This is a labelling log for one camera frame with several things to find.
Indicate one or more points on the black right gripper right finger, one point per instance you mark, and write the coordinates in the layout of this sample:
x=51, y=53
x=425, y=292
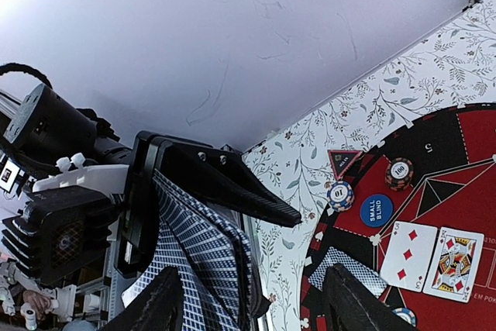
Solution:
x=348, y=305

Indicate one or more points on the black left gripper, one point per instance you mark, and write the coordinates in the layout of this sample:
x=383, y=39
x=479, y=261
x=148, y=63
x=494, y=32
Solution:
x=206, y=173

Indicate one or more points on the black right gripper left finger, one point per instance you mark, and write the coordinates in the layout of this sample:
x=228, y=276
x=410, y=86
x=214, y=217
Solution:
x=159, y=307

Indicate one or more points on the blue playing card deck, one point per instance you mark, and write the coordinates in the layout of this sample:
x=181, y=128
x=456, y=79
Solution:
x=212, y=256

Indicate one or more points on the diamonds number card face-up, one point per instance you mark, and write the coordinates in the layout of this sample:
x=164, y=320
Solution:
x=408, y=255

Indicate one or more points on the blue small blind button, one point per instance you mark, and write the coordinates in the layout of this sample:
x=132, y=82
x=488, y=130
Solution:
x=376, y=210

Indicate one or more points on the king of diamonds card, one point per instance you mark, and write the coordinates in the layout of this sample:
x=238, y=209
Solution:
x=454, y=264

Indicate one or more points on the red black chip stack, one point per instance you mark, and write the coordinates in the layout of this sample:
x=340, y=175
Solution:
x=399, y=174

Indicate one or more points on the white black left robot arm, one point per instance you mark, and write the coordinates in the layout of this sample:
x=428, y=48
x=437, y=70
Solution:
x=45, y=128

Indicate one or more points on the red black triangular card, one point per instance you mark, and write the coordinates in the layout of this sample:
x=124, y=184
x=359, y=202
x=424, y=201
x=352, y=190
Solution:
x=342, y=160

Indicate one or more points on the round red black poker mat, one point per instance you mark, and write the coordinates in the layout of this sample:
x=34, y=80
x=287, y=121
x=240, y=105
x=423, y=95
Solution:
x=453, y=185

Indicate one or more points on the floral white table cloth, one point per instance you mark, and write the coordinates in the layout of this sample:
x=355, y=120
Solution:
x=453, y=66

